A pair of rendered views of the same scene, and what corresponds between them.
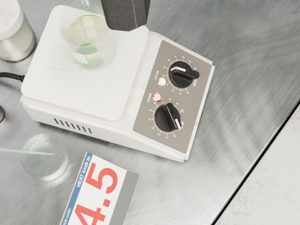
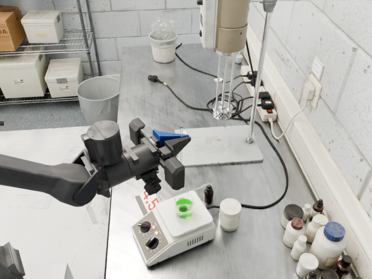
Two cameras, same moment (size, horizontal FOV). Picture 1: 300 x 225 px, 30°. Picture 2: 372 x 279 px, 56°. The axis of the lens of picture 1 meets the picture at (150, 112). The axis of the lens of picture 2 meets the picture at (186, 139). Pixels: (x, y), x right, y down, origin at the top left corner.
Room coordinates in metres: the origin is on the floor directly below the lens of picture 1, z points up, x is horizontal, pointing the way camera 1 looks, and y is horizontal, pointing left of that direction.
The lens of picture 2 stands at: (0.65, -0.39, 1.74)
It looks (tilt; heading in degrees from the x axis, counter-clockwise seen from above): 40 degrees down; 129
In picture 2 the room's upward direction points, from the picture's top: straight up
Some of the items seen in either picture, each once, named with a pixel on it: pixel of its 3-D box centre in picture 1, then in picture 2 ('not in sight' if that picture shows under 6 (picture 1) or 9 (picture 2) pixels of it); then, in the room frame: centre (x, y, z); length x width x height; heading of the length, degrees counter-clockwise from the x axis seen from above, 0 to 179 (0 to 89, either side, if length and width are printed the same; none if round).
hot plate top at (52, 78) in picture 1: (86, 61); (184, 212); (0.27, 0.06, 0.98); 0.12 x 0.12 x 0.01; 65
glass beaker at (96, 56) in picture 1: (89, 35); (185, 207); (0.28, 0.05, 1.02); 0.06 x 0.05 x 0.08; 176
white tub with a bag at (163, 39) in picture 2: not in sight; (163, 38); (-0.48, 0.81, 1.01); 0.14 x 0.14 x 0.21
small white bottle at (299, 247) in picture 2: not in sight; (299, 247); (0.56, 0.19, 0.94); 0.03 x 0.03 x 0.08
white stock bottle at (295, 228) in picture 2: not in sight; (294, 232); (0.52, 0.23, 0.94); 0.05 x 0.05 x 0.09
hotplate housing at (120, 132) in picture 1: (112, 81); (175, 226); (0.26, 0.04, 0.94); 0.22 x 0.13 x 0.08; 65
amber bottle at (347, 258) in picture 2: not in sight; (342, 268); (0.66, 0.20, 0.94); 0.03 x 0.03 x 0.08
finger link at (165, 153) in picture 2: not in sight; (156, 147); (0.26, -0.01, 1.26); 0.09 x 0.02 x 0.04; 163
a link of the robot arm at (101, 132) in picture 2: not in sight; (93, 159); (0.22, -0.14, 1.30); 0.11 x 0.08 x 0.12; 71
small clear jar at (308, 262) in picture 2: not in sight; (306, 266); (0.59, 0.16, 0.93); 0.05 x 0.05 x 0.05
